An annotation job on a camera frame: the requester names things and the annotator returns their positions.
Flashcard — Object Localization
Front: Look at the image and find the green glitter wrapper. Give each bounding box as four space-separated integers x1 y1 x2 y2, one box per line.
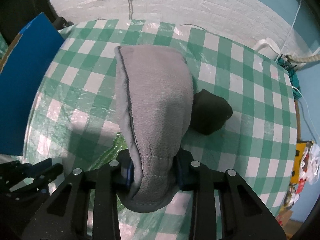
87 132 130 171

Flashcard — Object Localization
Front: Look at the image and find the beige wrapped hose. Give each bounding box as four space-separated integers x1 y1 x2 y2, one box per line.
287 47 320 65

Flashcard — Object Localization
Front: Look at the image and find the white floor cable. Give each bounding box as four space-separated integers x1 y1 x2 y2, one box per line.
291 86 316 141

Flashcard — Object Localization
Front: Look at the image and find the blue-edged cardboard box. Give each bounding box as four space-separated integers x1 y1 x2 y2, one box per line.
0 12 66 156

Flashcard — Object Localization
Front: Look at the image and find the yellow box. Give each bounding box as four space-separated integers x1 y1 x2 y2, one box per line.
290 141 314 184

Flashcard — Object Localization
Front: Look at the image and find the grey plug cable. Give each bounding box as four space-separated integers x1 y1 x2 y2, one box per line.
124 0 134 19

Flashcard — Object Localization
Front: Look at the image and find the grey plush cloth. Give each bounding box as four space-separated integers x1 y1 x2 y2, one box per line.
114 44 194 214

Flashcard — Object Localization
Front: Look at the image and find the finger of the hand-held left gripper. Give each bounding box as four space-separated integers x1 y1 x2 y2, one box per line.
31 163 63 188
26 158 53 178

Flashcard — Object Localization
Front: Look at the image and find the black sock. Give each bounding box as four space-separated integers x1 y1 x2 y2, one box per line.
191 89 233 136

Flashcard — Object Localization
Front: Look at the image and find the white electric kettle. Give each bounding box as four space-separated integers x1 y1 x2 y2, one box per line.
251 37 281 59

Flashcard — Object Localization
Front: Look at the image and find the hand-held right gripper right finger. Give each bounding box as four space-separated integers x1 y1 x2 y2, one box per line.
174 150 286 240

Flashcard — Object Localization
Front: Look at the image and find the green checkered tablecloth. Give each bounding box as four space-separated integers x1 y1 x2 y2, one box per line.
22 19 298 240

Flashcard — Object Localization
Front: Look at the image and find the plastic bag of packets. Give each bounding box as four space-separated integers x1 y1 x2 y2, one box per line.
300 145 320 186

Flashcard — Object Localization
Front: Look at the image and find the black round knob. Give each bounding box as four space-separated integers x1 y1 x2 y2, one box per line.
54 17 74 29

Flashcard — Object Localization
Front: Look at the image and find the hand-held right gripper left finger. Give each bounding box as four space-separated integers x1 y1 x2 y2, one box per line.
22 150 133 240

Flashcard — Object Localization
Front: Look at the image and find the thin white hanging cable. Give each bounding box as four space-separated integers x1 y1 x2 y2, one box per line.
279 0 302 55

